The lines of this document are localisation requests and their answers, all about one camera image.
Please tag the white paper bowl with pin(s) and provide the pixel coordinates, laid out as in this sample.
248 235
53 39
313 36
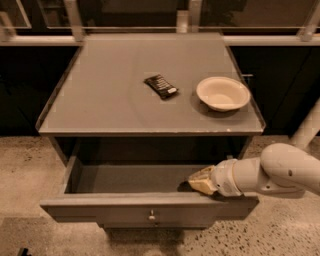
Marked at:
223 94

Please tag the metal window railing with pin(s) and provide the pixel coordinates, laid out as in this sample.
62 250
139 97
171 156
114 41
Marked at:
240 22

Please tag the small black floor object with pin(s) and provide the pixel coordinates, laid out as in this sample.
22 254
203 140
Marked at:
24 252

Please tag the black snack bar wrapper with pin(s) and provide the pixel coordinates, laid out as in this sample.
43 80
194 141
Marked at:
161 86

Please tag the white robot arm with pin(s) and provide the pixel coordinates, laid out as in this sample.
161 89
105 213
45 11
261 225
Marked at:
281 169

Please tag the grey drawer cabinet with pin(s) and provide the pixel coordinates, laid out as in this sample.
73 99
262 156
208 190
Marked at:
103 104

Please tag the grey top drawer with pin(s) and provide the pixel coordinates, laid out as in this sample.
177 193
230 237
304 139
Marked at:
135 193

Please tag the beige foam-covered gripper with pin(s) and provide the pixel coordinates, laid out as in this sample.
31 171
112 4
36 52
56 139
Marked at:
224 177

